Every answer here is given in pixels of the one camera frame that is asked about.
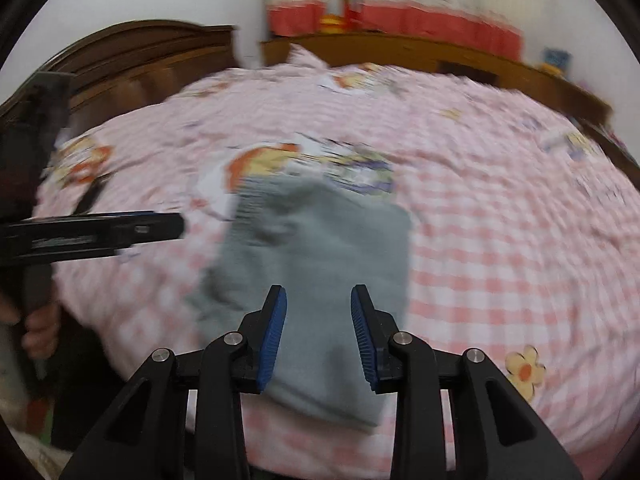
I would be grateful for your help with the wooden headboard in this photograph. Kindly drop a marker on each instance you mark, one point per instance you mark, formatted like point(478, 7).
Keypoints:
point(140, 55)

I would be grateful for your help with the wooden ledge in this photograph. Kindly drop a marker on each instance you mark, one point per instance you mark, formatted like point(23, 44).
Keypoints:
point(425, 57)

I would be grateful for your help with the yellow and red toy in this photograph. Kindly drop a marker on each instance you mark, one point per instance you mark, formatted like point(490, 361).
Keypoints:
point(334, 24)

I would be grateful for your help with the grey pants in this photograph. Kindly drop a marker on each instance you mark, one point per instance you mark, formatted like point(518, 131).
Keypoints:
point(325, 260)

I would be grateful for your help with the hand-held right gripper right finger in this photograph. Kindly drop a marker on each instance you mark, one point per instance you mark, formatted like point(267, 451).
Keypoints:
point(362, 340)

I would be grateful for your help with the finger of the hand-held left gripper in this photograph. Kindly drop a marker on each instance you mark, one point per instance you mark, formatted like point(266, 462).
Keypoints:
point(90, 235)

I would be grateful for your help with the pink checkered printed blanket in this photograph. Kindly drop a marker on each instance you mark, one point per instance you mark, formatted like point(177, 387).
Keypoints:
point(500, 210)

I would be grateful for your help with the red and white curtain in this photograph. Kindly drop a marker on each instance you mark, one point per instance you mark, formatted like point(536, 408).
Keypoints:
point(400, 15)

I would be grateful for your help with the blue box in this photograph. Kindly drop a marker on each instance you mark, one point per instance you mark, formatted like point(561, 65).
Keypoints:
point(557, 60)

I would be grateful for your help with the person's left hand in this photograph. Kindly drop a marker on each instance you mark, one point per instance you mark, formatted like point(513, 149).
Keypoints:
point(42, 332)

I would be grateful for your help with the black flat device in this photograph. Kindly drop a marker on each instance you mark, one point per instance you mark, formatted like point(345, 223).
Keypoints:
point(89, 195)

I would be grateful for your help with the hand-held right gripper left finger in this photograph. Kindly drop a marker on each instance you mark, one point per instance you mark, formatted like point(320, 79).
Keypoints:
point(272, 340)

